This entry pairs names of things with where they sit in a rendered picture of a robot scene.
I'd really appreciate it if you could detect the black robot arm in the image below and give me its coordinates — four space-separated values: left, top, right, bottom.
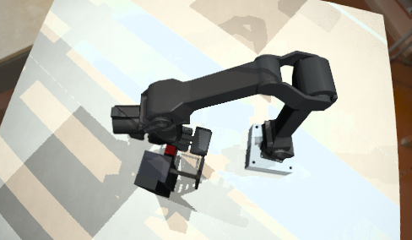
111 51 338 163

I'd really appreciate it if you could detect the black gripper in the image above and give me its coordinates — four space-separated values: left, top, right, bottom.
128 125 212 157

